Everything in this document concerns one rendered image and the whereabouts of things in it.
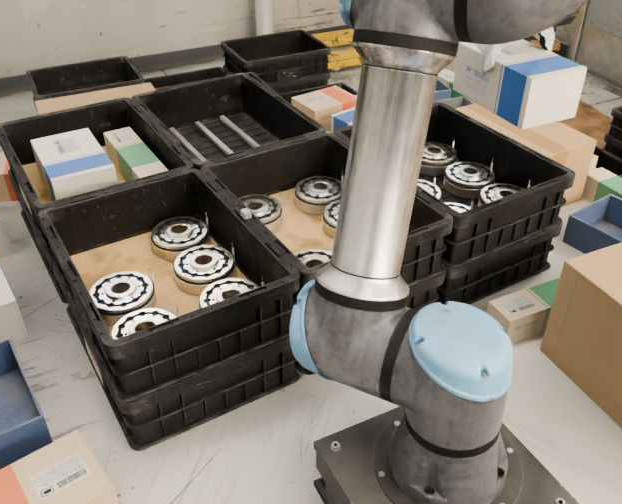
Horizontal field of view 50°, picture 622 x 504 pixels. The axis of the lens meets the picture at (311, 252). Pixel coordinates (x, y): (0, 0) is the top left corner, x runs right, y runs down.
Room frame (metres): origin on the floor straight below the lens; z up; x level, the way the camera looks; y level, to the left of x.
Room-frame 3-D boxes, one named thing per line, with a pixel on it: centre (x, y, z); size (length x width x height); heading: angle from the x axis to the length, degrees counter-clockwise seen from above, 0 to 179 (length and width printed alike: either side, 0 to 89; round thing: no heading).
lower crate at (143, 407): (0.87, 0.24, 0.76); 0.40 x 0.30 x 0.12; 31
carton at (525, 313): (0.95, -0.44, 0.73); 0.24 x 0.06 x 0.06; 115
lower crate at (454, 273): (1.18, -0.27, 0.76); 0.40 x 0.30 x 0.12; 31
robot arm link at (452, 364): (0.55, -0.17, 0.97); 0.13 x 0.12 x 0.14; 60
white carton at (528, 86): (1.16, -0.37, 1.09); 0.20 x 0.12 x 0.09; 26
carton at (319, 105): (1.82, -0.04, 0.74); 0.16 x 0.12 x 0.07; 125
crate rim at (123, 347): (0.87, 0.24, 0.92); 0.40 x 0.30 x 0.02; 31
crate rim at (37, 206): (1.21, 0.45, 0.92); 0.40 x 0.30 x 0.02; 31
